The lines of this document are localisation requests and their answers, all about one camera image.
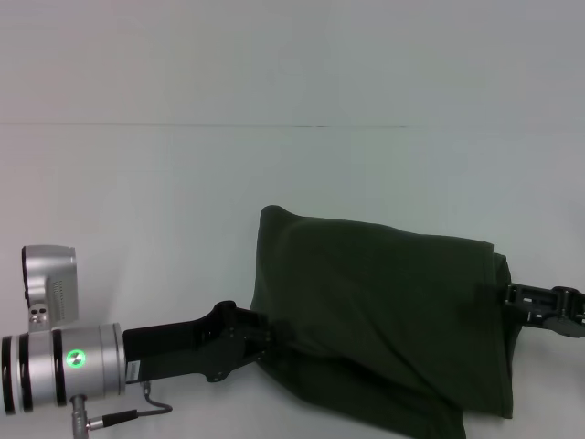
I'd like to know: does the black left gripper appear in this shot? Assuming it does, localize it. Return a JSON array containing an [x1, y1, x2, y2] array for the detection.
[[122, 300, 298, 383]]

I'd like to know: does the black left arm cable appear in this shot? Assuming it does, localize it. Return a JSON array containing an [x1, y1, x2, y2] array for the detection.
[[89, 381, 174, 429]]

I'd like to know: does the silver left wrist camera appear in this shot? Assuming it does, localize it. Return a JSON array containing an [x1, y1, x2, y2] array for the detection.
[[20, 244, 80, 333]]

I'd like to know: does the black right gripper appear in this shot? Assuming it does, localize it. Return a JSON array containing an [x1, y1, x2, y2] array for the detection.
[[500, 282, 585, 339]]

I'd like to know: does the dark green shirt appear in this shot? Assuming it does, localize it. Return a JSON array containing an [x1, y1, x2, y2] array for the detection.
[[250, 204, 525, 439]]

